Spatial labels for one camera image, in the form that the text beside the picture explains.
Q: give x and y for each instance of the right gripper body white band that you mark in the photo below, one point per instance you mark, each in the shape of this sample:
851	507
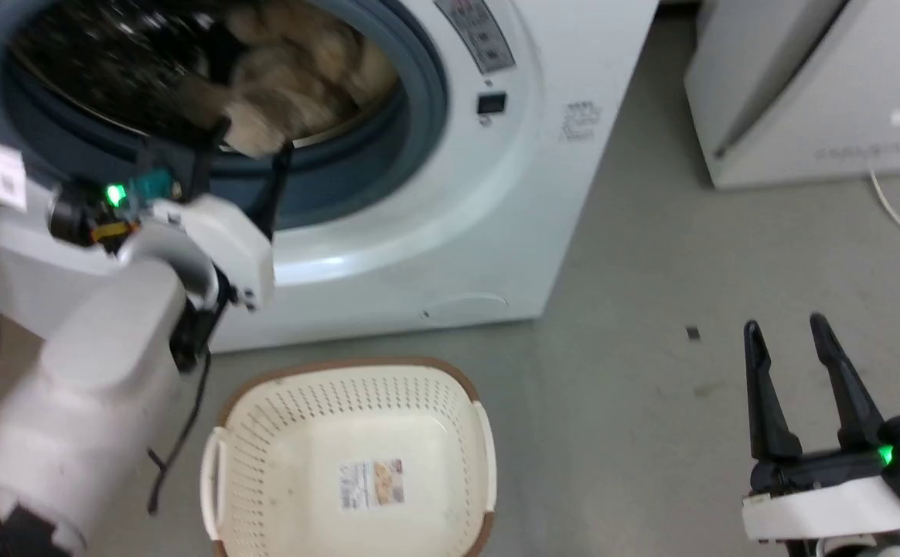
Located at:
844	495

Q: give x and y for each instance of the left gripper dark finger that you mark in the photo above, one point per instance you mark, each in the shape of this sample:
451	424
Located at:
204	158
278	186

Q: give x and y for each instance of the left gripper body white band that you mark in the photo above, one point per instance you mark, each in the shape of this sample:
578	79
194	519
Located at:
226	240

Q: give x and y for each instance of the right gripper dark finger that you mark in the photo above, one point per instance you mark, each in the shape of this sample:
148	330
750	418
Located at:
848	387
767	402

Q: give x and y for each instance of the beige laundry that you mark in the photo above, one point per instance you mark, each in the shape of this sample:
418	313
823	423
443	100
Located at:
303	70

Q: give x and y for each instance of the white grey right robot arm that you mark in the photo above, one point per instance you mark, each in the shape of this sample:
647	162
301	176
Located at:
860	548

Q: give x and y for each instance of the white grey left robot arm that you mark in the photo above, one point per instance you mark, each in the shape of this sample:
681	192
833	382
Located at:
86	387

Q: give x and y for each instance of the cream perforated laundry basket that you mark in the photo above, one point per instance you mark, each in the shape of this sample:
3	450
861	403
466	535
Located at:
357	464

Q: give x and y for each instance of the white front-load washing machine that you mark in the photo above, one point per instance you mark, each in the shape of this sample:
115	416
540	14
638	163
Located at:
543	193

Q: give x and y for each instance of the paper label sticker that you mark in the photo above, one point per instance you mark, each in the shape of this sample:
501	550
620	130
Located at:
373	483

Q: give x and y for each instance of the white cabinet appliance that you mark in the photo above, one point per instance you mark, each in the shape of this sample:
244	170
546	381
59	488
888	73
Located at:
806	85

